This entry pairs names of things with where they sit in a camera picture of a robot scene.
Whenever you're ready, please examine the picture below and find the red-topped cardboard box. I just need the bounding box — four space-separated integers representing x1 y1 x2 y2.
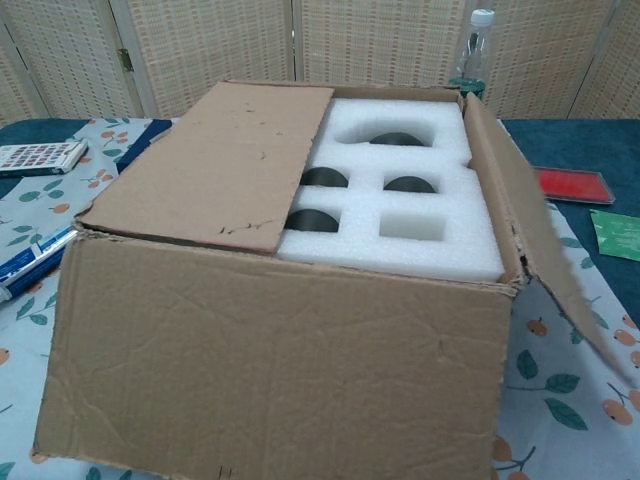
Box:
30 79 632 480

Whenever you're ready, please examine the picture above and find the dark blue rectangular box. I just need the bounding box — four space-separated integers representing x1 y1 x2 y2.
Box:
117 118 174 174

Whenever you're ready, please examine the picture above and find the white foam insert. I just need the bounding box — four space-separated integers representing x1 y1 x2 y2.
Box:
277 97 505 284

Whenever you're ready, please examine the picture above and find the black teapot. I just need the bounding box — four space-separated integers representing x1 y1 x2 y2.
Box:
368 130 425 148

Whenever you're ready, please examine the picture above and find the woven bamboo folding screen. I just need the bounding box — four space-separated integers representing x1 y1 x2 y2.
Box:
0 0 640 129

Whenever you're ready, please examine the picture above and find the clear plastic water bottle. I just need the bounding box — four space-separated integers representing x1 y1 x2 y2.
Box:
449 8 497 104

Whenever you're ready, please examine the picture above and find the red ink pad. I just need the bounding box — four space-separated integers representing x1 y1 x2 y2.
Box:
530 166 615 206

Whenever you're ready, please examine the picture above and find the floral fruit-print tablecloth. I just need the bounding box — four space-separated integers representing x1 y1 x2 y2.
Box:
0 117 640 480

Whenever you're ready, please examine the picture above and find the green sachet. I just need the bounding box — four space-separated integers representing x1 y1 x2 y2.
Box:
588 208 640 261

